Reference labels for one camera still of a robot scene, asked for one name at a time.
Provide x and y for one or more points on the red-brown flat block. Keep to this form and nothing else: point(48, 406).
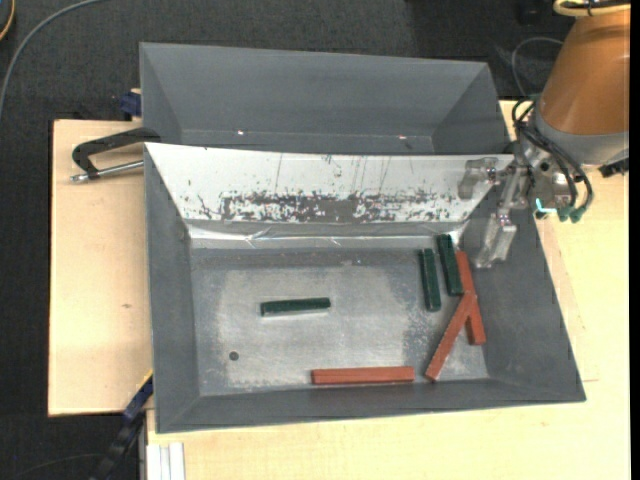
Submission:
point(475, 325)
point(450, 338)
point(362, 375)

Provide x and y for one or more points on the dark green flat block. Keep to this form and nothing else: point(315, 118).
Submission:
point(295, 306)
point(449, 265)
point(430, 280)

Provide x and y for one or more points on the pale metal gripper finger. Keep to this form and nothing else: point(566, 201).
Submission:
point(495, 243)
point(477, 175)

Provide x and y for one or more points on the grey metal bin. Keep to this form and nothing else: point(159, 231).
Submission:
point(320, 98)

